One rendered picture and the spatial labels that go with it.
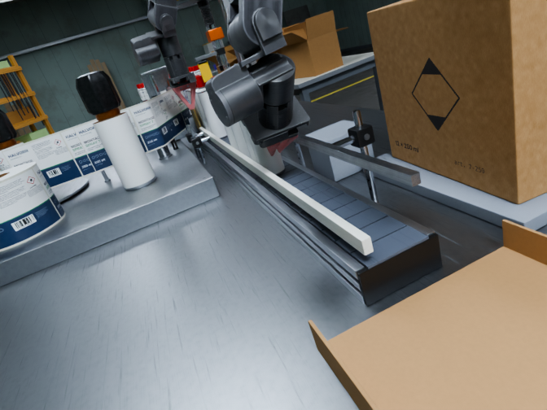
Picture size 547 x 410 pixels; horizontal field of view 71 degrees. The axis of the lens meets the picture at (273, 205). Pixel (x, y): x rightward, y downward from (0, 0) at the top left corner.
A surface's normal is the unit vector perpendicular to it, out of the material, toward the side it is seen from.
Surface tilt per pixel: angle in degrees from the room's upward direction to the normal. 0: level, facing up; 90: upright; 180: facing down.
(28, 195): 90
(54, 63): 90
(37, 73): 90
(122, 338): 0
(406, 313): 0
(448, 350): 0
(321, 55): 91
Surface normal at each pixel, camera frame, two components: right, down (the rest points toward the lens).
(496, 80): -0.92, 0.36
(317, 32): 0.56, 0.36
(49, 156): 0.24, 0.33
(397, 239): -0.29, -0.87
